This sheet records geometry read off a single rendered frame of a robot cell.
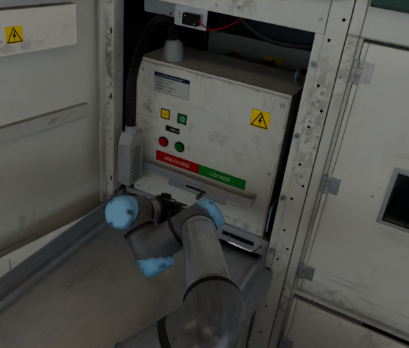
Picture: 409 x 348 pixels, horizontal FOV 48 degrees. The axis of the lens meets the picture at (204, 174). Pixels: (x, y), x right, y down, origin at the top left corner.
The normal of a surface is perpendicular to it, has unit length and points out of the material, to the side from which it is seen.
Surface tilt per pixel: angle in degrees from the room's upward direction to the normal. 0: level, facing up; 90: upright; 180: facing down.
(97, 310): 0
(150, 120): 90
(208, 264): 15
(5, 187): 90
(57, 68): 90
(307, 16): 90
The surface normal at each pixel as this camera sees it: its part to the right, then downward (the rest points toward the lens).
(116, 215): -0.35, -0.07
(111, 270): 0.10, -0.86
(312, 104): -0.46, 0.40
